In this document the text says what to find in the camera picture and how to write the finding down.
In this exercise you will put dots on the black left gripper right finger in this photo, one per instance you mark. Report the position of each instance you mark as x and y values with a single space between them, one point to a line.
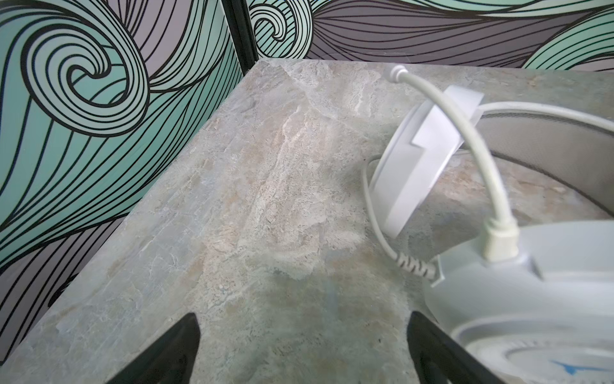
439 359

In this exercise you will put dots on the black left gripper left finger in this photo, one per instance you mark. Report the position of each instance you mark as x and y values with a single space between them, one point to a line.
170 359

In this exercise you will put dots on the white over-ear headphones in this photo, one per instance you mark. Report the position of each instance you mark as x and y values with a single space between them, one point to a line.
531 302

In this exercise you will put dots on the black corner frame post left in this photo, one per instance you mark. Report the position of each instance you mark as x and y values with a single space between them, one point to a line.
239 22

